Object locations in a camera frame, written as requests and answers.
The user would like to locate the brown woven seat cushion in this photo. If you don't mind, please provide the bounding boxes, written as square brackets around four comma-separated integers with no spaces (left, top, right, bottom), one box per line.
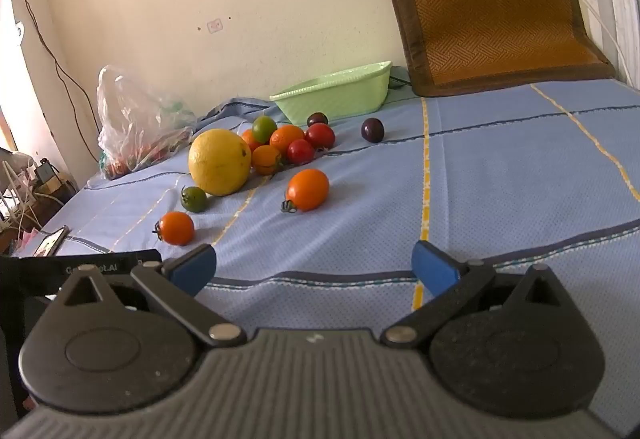
[378,0,617,98]

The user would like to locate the dark green cherry tomato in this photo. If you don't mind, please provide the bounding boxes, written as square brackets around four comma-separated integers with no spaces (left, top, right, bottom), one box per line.
[180,186,209,214]

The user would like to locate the black wall cable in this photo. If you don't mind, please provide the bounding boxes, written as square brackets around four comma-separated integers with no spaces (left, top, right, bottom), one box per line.
[7,0,101,164]

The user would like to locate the light green plastic basin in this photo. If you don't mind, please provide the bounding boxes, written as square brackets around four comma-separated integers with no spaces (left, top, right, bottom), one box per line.
[269,61,393,124]

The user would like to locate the large orange tomato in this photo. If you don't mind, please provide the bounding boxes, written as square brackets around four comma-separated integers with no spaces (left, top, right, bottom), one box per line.
[281,169,330,214]

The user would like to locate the light green tomato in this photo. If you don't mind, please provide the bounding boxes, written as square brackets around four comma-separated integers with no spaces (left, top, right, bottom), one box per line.
[251,116,278,144]

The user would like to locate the blue bed sheet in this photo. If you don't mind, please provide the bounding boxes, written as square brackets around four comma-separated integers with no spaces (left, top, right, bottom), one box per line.
[20,81,640,439]

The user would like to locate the large yellow citrus fruit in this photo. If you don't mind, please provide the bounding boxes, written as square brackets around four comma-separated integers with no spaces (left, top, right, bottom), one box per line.
[188,129,252,197]

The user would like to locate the clear plastic bag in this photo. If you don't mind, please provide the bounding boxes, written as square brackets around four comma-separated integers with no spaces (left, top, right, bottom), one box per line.
[96,65,201,180]

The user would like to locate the red cherry tomato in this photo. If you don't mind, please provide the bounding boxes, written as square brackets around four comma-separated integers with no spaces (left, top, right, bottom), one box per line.
[304,123,336,150]
[286,139,316,166]

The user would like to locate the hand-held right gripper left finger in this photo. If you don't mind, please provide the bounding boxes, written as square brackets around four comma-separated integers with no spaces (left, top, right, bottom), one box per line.
[47,244,247,349]

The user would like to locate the bundle of white cables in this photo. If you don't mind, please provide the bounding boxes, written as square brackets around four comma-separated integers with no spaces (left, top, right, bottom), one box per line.
[0,159,51,240]

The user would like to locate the smartphone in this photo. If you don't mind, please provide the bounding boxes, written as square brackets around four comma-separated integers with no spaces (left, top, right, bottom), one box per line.
[31,226,71,257]

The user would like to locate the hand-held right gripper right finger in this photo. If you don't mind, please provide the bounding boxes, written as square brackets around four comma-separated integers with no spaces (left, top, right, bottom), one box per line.
[381,240,576,349]

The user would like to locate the black charger box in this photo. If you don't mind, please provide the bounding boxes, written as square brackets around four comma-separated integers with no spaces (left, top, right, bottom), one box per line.
[34,159,62,184]

